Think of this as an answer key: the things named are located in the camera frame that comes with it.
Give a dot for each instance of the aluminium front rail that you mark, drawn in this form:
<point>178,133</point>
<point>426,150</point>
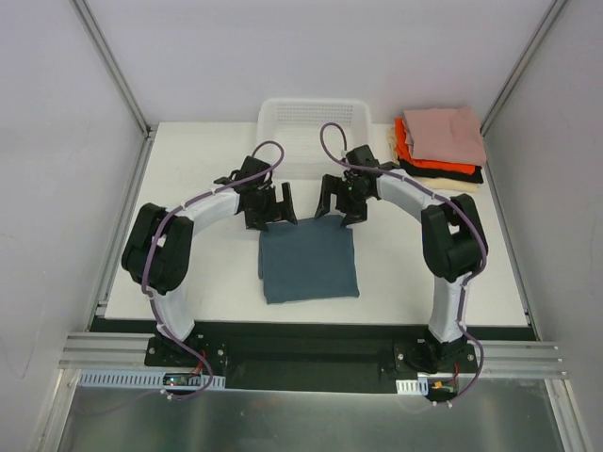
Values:
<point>127,351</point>

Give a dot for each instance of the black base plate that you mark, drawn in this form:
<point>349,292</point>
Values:
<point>363,359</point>

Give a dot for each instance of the cream folded t shirt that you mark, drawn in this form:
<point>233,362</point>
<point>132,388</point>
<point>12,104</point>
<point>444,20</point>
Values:
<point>433,183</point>

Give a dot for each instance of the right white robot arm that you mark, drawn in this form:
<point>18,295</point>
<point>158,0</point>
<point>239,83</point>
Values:
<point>454,246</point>

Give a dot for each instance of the left slotted cable duct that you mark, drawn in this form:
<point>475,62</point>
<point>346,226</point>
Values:
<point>148,380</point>

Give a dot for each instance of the left aluminium frame post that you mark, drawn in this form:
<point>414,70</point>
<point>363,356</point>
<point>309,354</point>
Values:
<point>87,18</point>

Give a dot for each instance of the slotted cable duct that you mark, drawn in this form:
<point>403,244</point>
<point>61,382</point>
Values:
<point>148,380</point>
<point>413,387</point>

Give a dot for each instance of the pink folded t shirt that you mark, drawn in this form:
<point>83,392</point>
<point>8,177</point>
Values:
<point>448,135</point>

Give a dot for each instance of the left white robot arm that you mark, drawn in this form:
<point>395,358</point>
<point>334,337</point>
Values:
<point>157,252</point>

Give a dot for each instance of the black folded t shirt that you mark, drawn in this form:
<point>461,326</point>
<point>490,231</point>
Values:
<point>475,177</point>

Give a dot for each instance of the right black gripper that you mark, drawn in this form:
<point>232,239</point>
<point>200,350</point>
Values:
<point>341,199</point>

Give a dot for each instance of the blue-grey t shirt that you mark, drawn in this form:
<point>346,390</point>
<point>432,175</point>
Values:
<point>313,259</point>

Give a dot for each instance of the right aluminium frame post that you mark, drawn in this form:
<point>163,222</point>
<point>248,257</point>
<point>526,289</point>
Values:
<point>553,13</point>

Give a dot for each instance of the aluminium frame post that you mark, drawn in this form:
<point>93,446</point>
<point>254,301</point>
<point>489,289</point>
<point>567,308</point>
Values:
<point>553,13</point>
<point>87,18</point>

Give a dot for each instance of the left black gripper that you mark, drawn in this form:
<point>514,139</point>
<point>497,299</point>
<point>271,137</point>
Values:
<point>269,207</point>

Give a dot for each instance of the right slotted cable duct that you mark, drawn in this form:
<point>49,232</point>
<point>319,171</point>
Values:
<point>413,387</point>

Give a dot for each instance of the orange folded t shirt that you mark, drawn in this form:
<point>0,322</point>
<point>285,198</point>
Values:
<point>402,150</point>

